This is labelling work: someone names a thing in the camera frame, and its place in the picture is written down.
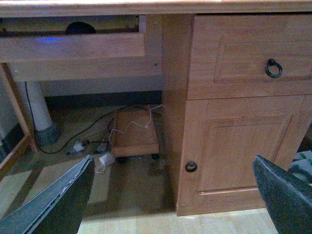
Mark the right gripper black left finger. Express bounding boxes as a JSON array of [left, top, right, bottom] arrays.
[[0, 155, 95, 234]]

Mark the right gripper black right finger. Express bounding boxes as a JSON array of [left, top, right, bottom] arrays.
[[252, 155, 312, 234]]

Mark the pull-out wooden keyboard tray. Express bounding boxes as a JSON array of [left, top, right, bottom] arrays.
[[0, 33, 146, 62]]

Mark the grey computer mouse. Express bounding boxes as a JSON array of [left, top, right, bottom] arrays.
[[65, 21, 96, 35]]

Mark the white plug on floor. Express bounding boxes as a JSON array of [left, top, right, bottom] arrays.
[[73, 140, 85, 152]]

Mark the white power adapter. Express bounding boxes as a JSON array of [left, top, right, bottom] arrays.
[[96, 152, 115, 174]]

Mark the white pipe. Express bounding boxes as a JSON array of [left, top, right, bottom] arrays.
[[25, 81, 59, 147]]

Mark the wooden rolling stand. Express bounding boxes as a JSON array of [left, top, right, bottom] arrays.
[[109, 105, 159, 163]]

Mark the wooden desk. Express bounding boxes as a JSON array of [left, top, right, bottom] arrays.
[[0, 0, 312, 216]]

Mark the lower ring door handle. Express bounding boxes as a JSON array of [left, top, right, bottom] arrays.
[[185, 161, 198, 173]]

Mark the black power cable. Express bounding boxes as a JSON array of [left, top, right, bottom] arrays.
[[24, 81, 149, 155]]

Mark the white charger cable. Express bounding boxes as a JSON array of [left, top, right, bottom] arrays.
[[108, 104, 166, 144]]

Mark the upper ring drawer handle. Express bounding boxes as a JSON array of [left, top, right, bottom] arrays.
[[265, 58, 283, 78]]

